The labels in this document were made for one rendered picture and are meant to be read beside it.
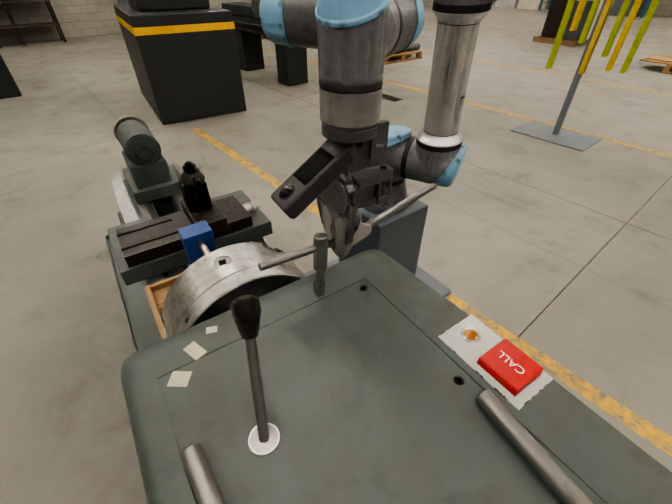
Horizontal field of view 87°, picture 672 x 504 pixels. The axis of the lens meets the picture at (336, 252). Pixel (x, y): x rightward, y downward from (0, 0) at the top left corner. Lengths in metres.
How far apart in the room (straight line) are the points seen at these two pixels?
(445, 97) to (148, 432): 0.83
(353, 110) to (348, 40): 0.07
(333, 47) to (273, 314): 0.37
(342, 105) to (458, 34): 0.49
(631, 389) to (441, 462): 2.04
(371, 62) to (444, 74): 0.49
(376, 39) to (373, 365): 0.39
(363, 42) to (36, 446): 2.14
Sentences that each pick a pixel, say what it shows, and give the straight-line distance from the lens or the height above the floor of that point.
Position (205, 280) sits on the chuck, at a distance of 0.70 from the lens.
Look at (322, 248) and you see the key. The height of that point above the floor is 1.35.
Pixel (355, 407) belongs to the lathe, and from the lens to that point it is 0.48.
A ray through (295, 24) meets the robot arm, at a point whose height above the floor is 1.62.
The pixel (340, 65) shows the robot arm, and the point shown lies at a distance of 0.42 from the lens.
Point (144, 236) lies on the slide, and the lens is 1.36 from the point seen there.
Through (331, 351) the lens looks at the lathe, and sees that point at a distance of 0.52.
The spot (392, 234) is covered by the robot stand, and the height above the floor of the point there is 1.05.
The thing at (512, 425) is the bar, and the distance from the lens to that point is 0.49.
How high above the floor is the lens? 1.68
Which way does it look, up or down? 39 degrees down
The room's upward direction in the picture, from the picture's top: straight up
